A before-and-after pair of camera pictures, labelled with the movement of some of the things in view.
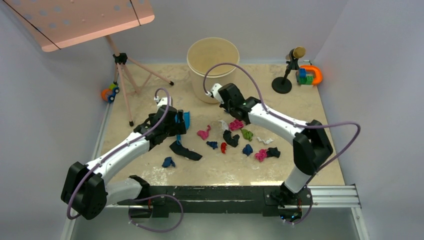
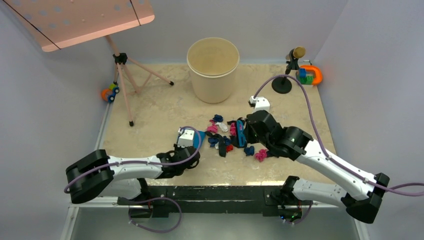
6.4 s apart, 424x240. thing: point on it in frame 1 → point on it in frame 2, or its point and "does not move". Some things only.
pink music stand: x=56 y=24 does not move
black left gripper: x=178 y=128 → x=176 y=148
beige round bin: x=206 y=53 does not move
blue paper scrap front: x=247 y=150 does not move
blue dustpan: x=186 y=118 → x=196 y=139
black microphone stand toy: x=282 y=85 does not move
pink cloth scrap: x=204 y=134 → x=213 y=128
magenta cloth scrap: x=261 y=154 does not move
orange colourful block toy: x=309 y=75 does not move
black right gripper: x=224 y=105 → x=249 y=138
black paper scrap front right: x=273 y=152 does not move
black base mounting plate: x=165 y=200 does not move
